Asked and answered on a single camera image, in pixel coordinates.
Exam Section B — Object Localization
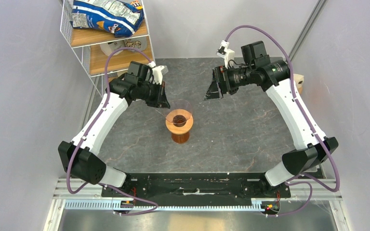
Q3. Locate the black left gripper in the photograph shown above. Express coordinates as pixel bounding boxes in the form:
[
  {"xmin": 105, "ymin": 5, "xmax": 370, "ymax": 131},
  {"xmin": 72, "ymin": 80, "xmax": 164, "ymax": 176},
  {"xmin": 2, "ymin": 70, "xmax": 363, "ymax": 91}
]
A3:
[{"xmin": 138, "ymin": 80, "xmax": 170, "ymax": 109}]

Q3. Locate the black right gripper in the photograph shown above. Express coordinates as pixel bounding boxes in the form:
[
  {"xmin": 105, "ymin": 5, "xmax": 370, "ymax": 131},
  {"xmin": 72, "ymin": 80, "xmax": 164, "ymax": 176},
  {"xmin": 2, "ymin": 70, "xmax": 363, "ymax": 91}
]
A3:
[{"xmin": 203, "ymin": 64, "xmax": 255, "ymax": 100}]

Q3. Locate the round wooden dripper collar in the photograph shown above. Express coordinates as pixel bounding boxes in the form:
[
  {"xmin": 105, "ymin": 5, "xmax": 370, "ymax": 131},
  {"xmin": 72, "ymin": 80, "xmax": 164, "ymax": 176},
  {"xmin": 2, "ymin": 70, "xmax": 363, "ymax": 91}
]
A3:
[{"xmin": 165, "ymin": 109, "xmax": 194, "ymax": 135}]

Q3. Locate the amber glass carafe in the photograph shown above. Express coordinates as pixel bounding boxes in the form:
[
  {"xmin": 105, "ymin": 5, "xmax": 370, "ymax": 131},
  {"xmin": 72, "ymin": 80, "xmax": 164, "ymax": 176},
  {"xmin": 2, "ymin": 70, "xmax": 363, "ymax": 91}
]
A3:
[{"xmin": 171, "ymin": 132, "xmax": 190, "ymax": 144}]

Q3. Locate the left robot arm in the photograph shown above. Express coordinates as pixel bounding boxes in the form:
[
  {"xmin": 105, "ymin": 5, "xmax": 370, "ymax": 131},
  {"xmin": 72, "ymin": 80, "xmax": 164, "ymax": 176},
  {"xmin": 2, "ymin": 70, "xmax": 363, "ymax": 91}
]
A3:
[{"xmin": 58, "ymin": 61, "xmax": 170, "ymax": 197}]

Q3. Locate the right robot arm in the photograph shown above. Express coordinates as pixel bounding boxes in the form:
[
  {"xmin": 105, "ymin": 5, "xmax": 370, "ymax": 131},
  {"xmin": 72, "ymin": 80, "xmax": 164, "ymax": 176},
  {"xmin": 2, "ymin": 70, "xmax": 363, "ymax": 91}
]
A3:
[{"xmin": 204, "ymin": 40, "xmax": 338, "ymax": 197}]

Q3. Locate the brown coffee filter holder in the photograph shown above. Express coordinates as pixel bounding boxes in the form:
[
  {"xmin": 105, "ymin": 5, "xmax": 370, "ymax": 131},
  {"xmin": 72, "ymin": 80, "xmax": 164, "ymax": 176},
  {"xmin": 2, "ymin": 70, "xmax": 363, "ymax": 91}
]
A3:
[{"xmin": 293, "ymin": 74, "xmax": 304, "ymax": 94}]

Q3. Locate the cartoon print white cup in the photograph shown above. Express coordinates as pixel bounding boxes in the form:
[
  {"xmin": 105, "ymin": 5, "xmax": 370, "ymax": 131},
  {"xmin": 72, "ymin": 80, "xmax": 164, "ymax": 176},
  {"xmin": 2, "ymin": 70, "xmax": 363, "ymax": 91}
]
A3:
[{"xmin": 123, "ymin": 37, "xmax": 148, "ymax": 51}]

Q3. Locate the white jug bottle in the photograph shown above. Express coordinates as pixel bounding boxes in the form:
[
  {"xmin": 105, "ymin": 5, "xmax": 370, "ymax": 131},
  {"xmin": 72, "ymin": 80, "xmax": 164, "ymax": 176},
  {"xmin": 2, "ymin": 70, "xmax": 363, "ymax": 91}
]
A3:
[{"xmin": 100, "ymin": 40, "xmax": 125, "ymax": 56}]

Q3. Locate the blue Doritos chip bag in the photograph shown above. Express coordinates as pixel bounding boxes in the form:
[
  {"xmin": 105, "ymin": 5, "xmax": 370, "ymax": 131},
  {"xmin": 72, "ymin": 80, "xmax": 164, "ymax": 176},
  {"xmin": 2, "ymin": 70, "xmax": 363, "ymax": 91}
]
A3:
[{"xmin": 70, "ymin": 0, "xmax": 145, "ymax": 38}]

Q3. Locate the yellow M&M's candy bag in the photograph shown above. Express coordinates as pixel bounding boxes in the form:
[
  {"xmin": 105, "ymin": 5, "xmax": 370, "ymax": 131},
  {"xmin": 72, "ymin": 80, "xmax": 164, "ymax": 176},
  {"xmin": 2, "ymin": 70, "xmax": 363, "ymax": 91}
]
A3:
[{"xmin": 130, "ymin": 0, "xmax": 143, "ymax": 10}]

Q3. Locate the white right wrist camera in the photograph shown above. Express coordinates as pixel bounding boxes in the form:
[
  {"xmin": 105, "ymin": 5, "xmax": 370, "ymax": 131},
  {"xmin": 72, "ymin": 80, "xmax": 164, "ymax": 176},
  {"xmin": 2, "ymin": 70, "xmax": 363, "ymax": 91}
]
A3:
[{"xmin": 216, "ymin": 40, "xmax": 235, "ymax": 68}]

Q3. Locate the white wire shelf rack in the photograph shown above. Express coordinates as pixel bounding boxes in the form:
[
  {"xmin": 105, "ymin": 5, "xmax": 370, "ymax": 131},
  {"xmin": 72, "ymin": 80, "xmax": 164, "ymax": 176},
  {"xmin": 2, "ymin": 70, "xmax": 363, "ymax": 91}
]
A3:
[{"xmin": 60, "ymin": 0, "xmax": 155, "ymax": 96}]

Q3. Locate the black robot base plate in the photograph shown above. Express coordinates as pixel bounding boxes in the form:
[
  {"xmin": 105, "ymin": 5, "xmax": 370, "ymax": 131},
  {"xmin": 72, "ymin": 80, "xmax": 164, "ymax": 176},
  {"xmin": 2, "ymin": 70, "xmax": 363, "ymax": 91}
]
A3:
[{"xmin": 100, "ymin": 170, "xmax": 292, "ymax": 206}]

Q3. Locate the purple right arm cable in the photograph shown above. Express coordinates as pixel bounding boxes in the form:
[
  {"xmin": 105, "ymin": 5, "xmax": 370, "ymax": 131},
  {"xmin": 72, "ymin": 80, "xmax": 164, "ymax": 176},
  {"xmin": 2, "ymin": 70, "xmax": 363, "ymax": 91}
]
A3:
[{"xmin": 224, "ymin": 25, "xmax": 341, "ymax": 218}]

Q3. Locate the aluminium frame rail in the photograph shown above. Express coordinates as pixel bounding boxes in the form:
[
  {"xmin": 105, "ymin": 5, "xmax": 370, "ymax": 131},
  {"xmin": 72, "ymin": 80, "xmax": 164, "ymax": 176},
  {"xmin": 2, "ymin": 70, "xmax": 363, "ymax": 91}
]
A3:
[{"xmin": 289, "ymin": 0, "xmax": 328, "ymax": 61}]

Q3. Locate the slotted cable duct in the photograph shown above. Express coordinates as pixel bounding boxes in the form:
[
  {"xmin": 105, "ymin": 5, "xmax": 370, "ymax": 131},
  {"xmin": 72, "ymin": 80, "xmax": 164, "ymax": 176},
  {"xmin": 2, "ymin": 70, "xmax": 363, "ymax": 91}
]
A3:
[{"xmin": 64, "ymin": 199, "xmax": 272, "ymax": 212}]

